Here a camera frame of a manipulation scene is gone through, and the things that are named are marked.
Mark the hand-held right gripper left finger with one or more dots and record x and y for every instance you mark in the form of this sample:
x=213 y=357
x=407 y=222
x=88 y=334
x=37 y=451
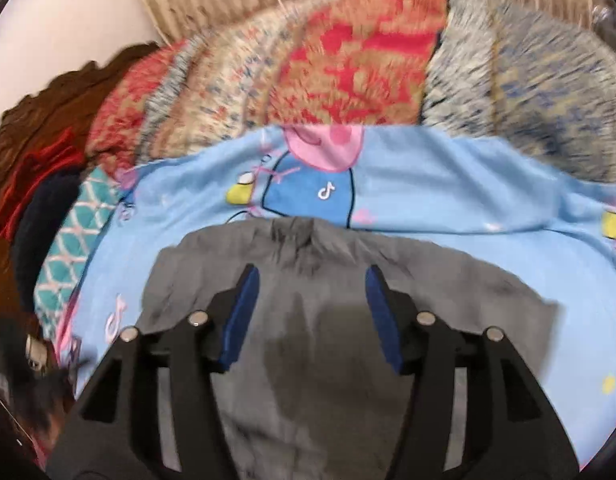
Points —
x=242 y=310

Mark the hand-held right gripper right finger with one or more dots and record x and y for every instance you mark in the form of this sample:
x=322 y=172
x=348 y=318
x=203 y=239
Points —
x=383 y=315

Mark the grey garment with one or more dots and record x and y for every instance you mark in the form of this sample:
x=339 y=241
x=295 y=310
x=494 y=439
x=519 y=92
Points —
x=308 y=340

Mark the blue cartoon printed blanket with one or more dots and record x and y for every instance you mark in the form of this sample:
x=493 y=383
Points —
x=438 y=190

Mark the teal white patterned cloth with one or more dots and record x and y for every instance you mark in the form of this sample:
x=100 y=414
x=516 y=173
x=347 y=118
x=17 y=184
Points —
x=70 y=255

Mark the dark navy cloth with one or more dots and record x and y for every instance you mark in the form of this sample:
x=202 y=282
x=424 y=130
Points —
x=42 y=230

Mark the red cloth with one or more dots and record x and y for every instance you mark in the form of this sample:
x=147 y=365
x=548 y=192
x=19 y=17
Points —
x=30 y=185

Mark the red beige patterned fuzzy blanket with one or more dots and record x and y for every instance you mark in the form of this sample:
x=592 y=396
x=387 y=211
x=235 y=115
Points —
x=308 y=65

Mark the grey blue fuzzy blanket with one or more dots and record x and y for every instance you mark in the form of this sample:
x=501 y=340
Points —
x=528 y=75

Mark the brown cloth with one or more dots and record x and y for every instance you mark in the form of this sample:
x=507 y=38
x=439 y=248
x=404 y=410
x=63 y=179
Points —
x=47 y=100

